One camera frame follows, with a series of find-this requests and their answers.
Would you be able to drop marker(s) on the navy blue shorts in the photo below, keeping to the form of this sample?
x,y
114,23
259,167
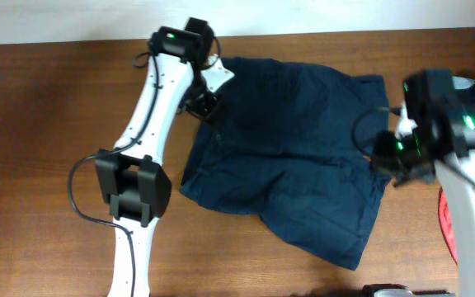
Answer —
x,y
288,148

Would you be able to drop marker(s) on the light blue garment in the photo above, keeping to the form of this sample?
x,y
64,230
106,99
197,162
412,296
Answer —
x,y
461,83

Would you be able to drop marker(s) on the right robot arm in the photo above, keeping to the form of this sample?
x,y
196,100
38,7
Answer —
x,y
435,141

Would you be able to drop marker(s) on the red shirt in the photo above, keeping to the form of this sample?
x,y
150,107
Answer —
x,y
445,222

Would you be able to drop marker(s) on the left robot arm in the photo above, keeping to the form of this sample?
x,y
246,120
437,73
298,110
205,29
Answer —
x,y
183,76

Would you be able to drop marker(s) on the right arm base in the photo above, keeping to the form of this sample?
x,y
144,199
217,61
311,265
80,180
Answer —
x,y
395,290

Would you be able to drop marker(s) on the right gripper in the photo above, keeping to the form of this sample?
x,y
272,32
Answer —
x,y
383,139

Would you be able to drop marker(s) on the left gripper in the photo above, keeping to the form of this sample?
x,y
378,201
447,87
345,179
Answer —
x,y
203,110

